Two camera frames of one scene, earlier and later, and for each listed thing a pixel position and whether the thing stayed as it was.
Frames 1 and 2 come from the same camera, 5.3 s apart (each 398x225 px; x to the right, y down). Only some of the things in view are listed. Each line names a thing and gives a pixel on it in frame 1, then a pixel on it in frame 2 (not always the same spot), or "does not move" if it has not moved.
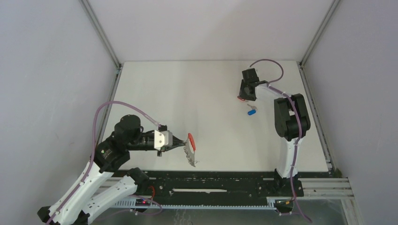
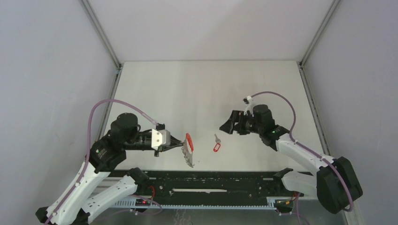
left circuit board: [142, 202] does not move
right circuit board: [283, 204] does not move
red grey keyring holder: [189, 149] does not move
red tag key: [242, 99] → [218, 145]
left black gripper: [176, 142] does not move
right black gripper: [241, 94] → [236, 116]
